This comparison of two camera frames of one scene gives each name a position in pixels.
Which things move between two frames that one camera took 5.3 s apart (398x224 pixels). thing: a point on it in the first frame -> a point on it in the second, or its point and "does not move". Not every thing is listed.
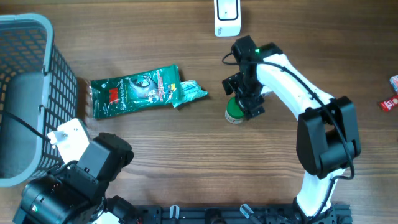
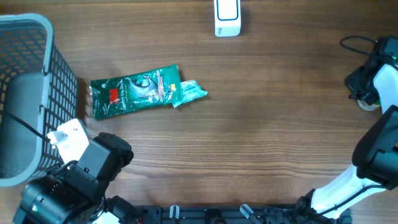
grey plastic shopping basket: (37, 85) does not move
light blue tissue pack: (190, 91) does not move
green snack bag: (115, 95) does not move
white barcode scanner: (227, 18) does not move
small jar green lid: (234, 112) -> (367, 107)
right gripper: (245, 102) -> (352, 78)
